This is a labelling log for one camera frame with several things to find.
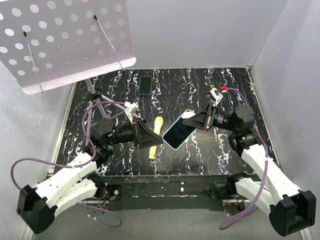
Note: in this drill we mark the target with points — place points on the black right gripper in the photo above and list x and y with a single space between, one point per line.
203 119

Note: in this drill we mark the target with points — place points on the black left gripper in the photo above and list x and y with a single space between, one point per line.
150 139

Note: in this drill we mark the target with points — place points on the light blue phone case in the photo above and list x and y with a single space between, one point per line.
190 113

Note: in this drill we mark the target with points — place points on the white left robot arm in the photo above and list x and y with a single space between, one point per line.
39 205

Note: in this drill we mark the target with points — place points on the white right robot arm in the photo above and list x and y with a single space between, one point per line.
288 208

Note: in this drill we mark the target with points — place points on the spare phone in blue case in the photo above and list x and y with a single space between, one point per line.
145 86

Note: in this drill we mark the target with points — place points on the white music stand tripod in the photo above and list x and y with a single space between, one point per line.
97 101

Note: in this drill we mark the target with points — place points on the white perforated music stand desk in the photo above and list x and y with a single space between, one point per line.
46 44

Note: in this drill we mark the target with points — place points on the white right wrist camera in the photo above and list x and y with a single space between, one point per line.
217 94

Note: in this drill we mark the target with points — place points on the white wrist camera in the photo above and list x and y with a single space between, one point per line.
130 109
217 94

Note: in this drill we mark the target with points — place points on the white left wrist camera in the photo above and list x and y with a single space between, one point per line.
130 109

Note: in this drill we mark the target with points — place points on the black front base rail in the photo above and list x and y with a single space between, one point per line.
172 192

